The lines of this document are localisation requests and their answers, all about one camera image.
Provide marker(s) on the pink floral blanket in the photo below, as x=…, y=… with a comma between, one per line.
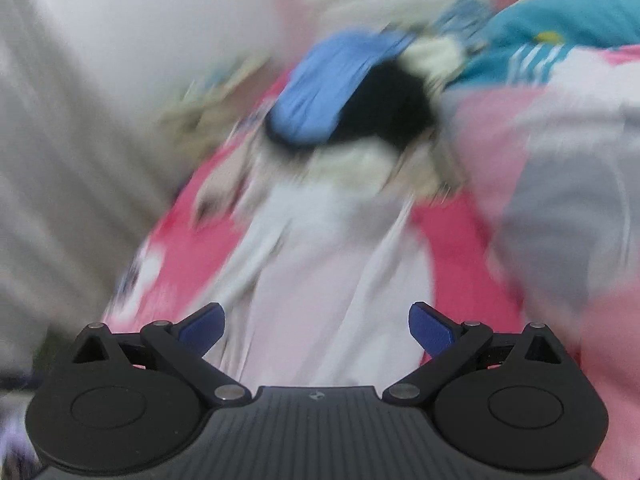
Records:
x=190, y=260

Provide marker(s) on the teal striped garment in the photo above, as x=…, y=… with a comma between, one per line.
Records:
x=530, y=25

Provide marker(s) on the blue garment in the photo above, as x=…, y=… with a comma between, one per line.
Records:
x=325, y=85

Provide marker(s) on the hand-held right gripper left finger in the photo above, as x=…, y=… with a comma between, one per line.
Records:
x=202, y=330

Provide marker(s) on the grey curtain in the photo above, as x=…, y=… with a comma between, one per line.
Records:
x=60, y=185

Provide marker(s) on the pink grey quilt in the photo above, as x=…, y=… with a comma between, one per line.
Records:
x=550, y=170

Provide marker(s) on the white t-shirt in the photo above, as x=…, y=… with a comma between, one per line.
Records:
x=325, y=280

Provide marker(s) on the white fleece garment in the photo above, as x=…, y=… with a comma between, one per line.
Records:
x=360, y=165

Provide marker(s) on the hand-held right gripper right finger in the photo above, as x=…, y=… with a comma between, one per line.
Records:
x=427, y=332

